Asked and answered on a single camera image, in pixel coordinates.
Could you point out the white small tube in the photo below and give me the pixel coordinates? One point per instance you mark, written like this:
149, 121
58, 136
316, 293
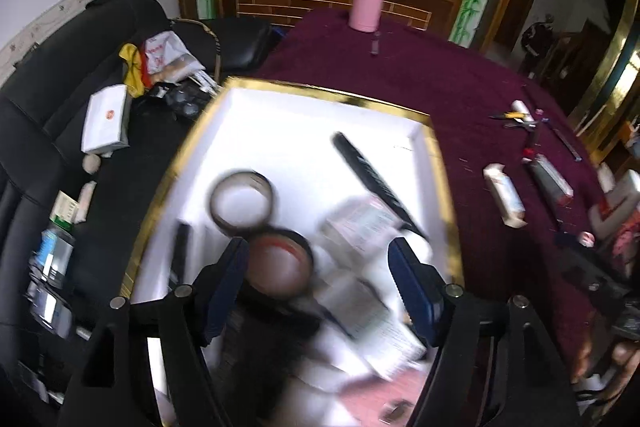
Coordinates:
521, 111

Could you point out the person's right hand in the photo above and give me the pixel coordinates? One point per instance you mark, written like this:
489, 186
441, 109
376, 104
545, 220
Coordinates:
621, 356

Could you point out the person in dark clothes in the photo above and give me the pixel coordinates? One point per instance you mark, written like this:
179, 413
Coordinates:
535, 43

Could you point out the smartphone showing face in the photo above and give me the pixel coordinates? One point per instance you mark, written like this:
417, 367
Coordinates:
626, 245

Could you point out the black tape roll red core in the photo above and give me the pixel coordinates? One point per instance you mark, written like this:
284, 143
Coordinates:
281, 264

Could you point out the blue white medicine box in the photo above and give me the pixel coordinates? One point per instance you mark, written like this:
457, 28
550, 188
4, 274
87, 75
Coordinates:
385, 343

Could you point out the black leather sofa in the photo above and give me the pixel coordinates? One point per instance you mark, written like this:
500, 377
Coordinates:
43, 110

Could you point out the large white jug red cap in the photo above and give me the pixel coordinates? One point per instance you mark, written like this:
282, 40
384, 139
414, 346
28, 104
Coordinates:
616, 206

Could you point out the white red-bordered plaster box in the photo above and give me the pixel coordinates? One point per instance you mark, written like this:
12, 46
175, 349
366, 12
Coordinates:
357, 231

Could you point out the grey clear pen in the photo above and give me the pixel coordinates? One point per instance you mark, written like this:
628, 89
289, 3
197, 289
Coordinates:
529, 126

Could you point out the gold-edged white storage box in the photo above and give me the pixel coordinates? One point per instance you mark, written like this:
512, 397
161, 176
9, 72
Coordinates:
284, 131

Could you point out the yellow black pen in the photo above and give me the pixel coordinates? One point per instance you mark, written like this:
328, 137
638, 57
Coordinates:
509, 116

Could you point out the black art marker printed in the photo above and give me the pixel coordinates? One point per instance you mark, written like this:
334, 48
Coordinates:
373, 182

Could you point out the white small carton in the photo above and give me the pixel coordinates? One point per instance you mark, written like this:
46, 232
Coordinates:
512, 210

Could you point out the pink fluffy round puff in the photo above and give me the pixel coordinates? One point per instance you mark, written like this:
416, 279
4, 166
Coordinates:
375, 402

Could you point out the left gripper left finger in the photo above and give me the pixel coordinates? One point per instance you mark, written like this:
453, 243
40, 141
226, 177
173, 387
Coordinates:
114, 386

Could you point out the black marker red cap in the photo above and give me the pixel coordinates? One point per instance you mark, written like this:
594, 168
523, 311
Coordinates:
530, 145

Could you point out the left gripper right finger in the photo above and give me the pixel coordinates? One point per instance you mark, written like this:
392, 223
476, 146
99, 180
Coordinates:
495, 364

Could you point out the black pen case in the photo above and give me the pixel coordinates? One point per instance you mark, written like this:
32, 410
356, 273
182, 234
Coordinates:
179, 254

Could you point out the long thin black pen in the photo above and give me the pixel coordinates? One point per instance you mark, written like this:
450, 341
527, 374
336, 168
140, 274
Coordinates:
571, 149

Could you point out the grey silver carton box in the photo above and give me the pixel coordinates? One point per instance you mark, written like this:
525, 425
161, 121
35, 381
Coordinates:
550, 180

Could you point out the pink thermos bottle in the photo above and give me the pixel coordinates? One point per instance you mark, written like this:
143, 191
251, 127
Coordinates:
365, 15

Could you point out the white box on sofa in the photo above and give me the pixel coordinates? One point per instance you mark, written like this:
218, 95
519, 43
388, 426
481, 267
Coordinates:
106, 121

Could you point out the white plastic bag red print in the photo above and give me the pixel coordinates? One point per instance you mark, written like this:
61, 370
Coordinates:
168, 60

